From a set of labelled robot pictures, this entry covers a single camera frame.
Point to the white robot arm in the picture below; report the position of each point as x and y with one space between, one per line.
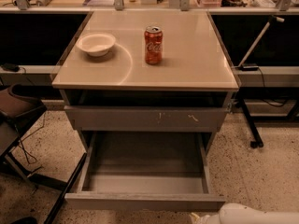
235 213

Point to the black table leg right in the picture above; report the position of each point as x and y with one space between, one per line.
257 140

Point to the red soda can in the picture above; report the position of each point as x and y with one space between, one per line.
153 44

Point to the grey top drawer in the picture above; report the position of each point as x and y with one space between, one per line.
145 119

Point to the grey drawer cabinet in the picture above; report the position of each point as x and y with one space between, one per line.
194 71

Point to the white rod with black base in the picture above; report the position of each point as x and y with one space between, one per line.
243 66

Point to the black bar on floor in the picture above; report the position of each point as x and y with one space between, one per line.
69 184

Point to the white bowl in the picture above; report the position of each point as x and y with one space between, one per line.
96 44

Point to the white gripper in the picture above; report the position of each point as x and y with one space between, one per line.
207 218

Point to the black power adapter left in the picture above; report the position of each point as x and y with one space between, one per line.
10 67

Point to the brown chair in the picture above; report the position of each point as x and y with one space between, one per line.
18 113

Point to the grey drawer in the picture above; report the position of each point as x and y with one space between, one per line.
145 119
146 171

